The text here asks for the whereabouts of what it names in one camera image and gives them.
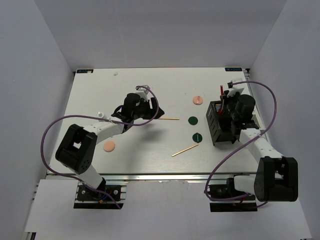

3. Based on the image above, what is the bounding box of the dark red lip gloss tube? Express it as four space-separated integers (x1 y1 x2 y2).
220 85 224 96

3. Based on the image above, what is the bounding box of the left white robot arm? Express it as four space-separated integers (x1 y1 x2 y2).
55 93 165 200

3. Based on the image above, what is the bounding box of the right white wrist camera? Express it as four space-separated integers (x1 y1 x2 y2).
227 78 244 98

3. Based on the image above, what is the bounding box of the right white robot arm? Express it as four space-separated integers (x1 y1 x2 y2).
216 90 298 202

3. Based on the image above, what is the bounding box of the pink powder puff with ribbon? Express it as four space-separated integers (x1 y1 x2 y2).
192 95 204 105

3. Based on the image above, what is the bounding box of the black slotted organizer box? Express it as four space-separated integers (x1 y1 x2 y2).
206 100 240 145

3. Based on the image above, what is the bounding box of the lower green round compact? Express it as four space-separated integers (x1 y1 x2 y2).
192 132 203 143

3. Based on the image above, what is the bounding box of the blue corner sticker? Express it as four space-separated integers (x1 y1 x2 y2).
76 69 94 74
224 67 243 72

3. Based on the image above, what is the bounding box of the green round compact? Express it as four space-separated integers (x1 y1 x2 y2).
192 132 203 143
188 116 198 126

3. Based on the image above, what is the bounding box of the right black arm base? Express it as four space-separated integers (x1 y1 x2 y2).
207 177 258 213

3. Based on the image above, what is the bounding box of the upper green round compact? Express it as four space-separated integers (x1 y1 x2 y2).
188 116 198 126

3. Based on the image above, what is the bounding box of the plain pink powder puff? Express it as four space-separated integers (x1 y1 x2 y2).
103 140 116 153

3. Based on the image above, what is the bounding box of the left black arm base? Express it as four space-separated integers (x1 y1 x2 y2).
73 182 127 210

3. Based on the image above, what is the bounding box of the right blue corner sticker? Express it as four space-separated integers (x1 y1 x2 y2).
224 67 243 72

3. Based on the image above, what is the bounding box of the aluminium table rail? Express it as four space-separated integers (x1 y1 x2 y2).
45 172 240 182

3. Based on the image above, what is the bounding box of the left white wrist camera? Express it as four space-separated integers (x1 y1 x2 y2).
135 85 150 101

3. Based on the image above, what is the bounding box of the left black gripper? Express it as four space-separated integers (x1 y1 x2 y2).
132 97 165 120

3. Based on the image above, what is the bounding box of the white slotted organizer box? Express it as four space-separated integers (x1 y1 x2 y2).
252 108 261 128

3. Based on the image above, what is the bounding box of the wooden stick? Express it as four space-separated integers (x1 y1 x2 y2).
159 117 180 121
171 143 199 158

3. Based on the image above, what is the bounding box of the white bottle blue label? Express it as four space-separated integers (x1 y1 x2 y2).
97 111 107 122

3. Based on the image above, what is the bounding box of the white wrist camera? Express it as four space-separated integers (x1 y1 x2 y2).
227 78 244 98
135 85 150 101

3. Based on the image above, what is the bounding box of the left blue corner sticker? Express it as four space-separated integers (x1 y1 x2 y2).
76 69 94 74

